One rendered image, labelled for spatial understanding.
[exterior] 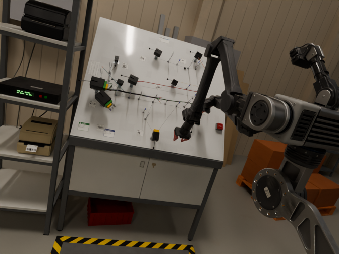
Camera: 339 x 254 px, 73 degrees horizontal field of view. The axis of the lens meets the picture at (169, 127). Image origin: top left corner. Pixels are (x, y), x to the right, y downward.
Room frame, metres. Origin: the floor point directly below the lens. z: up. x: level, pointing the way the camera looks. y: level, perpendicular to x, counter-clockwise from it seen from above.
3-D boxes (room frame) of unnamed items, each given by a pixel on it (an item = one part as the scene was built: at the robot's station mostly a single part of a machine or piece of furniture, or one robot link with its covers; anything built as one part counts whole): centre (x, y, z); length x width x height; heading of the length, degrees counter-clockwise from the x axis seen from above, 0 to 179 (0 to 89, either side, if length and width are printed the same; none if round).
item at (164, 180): (1.70, -0.18, 0.60); 0.55 x 0.03 x 0.39; 105
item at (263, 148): (3.12, -1.92, 0.37); 1.27 x 0.90 x 0.75; 112
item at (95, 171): (1.56, 0.35, 0.60); 0.55 x 0.02 x 0.39; 105
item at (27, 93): (1.53, 0.96, 1.09); 0.35 x 0.33 x 0.07; 105
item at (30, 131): (1.55, 0.91, 0.76); 0.30 x 0.21 x 0.20; 18
